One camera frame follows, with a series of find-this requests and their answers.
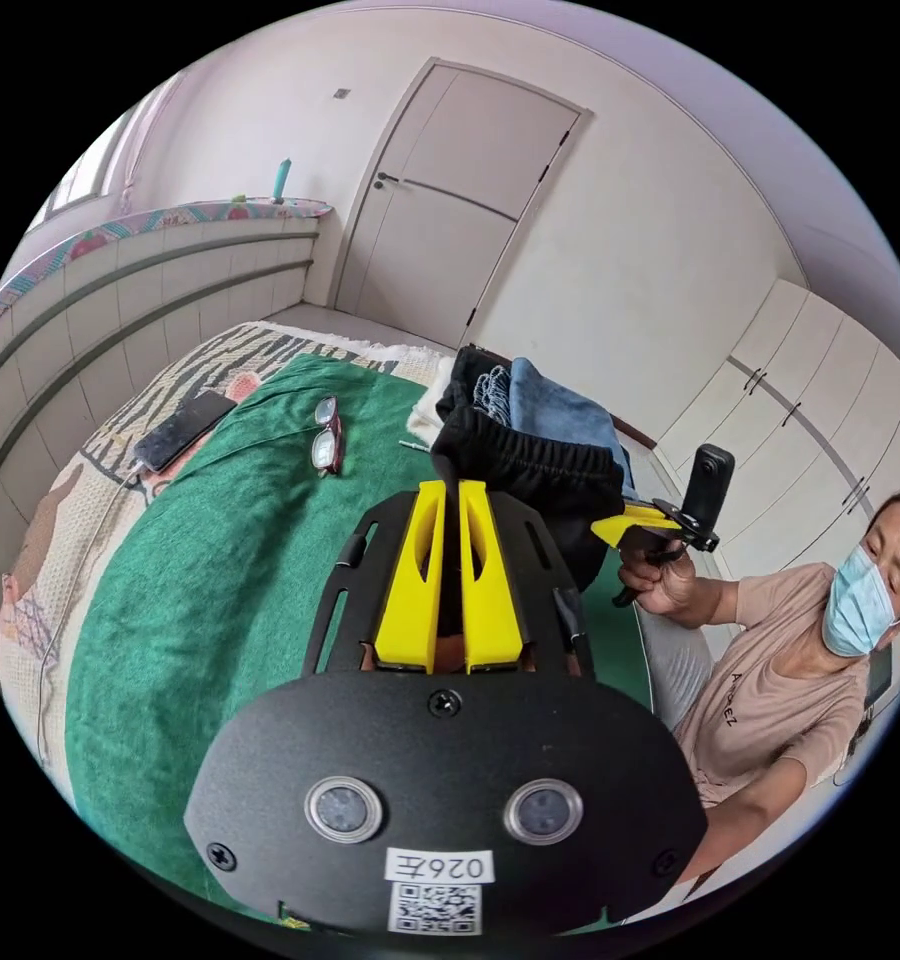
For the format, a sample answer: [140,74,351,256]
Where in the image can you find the white door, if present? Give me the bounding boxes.
[332,56,595,351]

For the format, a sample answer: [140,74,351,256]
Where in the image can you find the person's body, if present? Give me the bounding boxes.
[673,491,900,811]

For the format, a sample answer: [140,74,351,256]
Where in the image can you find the red-framed eyeglasses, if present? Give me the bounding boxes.
[310,395,345,479]

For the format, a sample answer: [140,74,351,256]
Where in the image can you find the ledge with patterned cover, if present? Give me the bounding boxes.
[0,196,334,335]

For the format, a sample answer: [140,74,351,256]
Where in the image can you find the white cupboard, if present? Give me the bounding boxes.
[656,278,900,575]

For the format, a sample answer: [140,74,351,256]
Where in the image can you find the black smartphone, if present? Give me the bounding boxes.
[132,389,240,476]

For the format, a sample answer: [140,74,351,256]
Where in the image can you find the bed with green blanket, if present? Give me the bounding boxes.
[0,320,715,935]

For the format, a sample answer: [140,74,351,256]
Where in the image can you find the person's right forearm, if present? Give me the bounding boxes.
[686,575,748,633]

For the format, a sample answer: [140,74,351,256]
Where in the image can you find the pile of clothes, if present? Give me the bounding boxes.
[408,344,636,502]

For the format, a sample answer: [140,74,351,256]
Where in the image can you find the person's right hand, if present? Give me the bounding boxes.
[618,551,700,624]

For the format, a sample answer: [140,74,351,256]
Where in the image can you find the window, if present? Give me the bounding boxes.
[41,71,193,226]

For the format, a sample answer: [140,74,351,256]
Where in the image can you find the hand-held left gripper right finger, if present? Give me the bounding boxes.
[458,480,534,673]

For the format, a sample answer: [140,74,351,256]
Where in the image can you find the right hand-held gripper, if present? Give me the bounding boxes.
[590,499,723,609]

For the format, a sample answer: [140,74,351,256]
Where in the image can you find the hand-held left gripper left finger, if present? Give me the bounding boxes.
[373,480,449,673]

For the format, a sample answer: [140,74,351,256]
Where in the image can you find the person's left forearm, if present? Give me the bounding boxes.
[673,753,808,890]

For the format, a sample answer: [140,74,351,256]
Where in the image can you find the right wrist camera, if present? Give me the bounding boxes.
[677,445,737,528]

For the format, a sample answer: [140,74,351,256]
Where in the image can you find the black long pants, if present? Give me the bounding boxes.
[428,403,628,595]

